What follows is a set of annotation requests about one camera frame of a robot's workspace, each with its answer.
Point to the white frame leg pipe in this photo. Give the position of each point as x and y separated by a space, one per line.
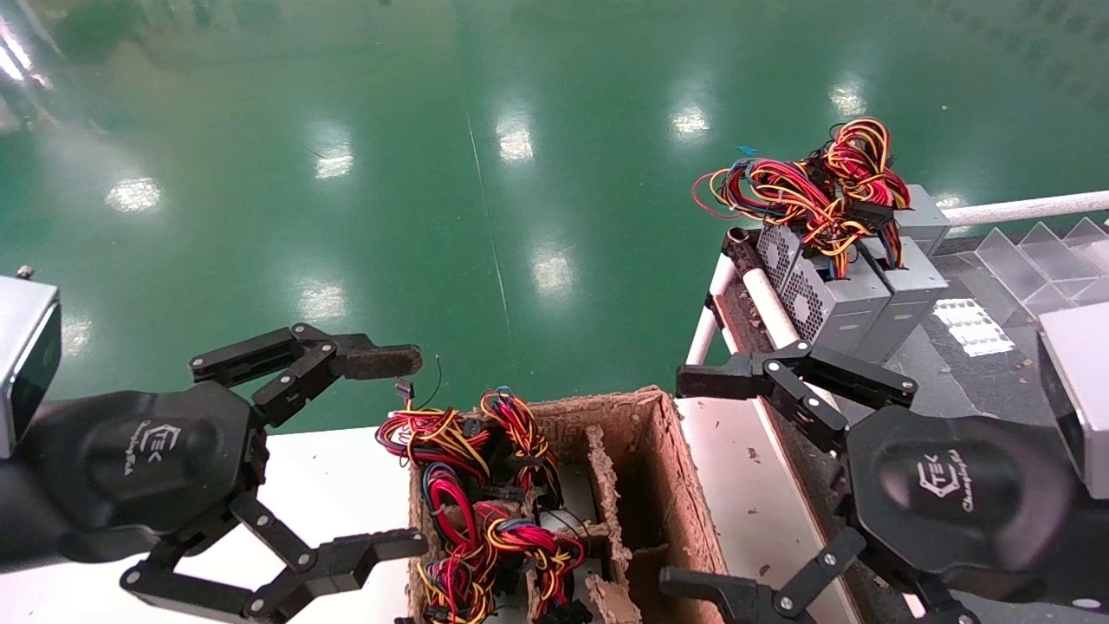
706 325

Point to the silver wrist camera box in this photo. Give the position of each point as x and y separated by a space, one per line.
22 347
1083 399

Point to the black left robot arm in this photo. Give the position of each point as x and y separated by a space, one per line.
17 520

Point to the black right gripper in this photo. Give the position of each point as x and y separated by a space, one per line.
957 494

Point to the clear acrylic divider tray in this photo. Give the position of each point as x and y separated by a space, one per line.
1022 264

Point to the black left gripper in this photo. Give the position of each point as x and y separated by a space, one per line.
152 459

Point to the white horizontal frame pipe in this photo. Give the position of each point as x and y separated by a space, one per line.
1022 211

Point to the long white frame pipe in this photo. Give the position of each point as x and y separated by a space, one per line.
771 308

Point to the dark rusty edge rail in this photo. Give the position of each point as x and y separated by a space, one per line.
741 295

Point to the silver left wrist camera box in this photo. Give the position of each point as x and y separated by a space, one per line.
22 347

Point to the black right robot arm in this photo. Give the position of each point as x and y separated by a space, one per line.
1093 555

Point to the brown cardboard box with dividers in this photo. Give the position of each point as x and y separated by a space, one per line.
667 485

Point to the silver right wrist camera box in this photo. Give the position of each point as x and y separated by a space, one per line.
1083 399

